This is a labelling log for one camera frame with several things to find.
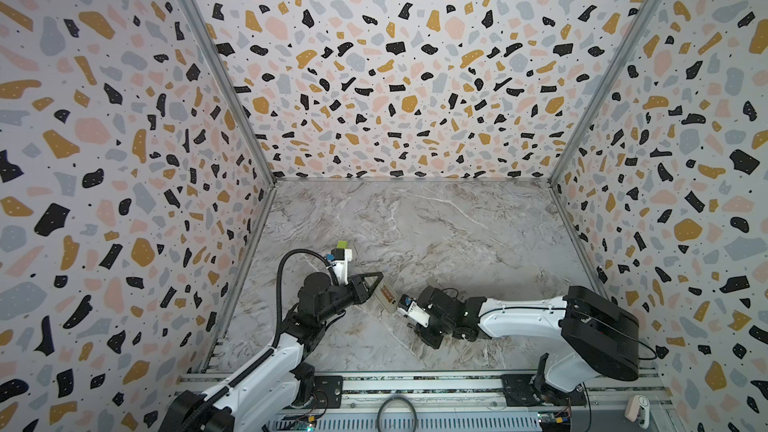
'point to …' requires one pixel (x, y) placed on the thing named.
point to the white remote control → (387, 296)
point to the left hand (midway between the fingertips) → (381, 274)
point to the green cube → (342, 244)
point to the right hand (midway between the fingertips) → (412, 325)
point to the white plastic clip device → (638, 410)
